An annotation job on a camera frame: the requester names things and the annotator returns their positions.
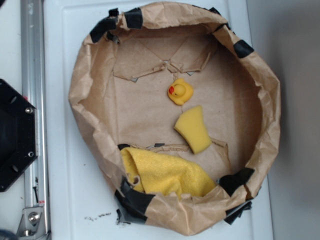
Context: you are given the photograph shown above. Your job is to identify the yellow rubber duck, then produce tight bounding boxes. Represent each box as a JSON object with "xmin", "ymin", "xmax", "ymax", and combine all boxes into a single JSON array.
[{"xmin": 167, "ymin": 78, "xmax": 194, "ymax": 106}]

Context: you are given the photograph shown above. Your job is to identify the brown paper bag bin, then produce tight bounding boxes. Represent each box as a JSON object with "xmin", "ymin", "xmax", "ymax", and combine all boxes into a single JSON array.
[{"xmin": 68, "ymin": 1, "xmax": 281, "ymax": 236}]

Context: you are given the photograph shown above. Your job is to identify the yellow sponge piece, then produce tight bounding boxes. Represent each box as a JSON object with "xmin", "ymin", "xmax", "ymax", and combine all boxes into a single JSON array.
[{"xmin": 174, "ymin": 105, "xmax": 212, "ymax": 154}]

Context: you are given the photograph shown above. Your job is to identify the yellow microfiber cloth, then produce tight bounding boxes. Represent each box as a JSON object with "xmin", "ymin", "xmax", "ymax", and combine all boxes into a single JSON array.
[{"xmin": 120, "ymin": 147, "xmax": 216, "ymax": 198}]

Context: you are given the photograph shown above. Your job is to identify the aluminium extrusion rail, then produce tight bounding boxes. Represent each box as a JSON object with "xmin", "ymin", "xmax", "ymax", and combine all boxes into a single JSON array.
[{"xmin": 20, "ymin": 0, "xmax": 52, "ymax": 240}]

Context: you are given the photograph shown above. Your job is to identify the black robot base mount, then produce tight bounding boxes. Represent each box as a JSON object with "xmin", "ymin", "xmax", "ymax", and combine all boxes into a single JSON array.
[{"xmin": 0, "ymin": 79, "xmax": 37, "ymax": 193}]

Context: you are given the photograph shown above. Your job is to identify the metal corner bracket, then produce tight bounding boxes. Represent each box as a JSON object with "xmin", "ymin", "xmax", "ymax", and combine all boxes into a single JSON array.
[{"xmin": 16, "ymin": 206, "xmax": 47, "ymax": 240}]

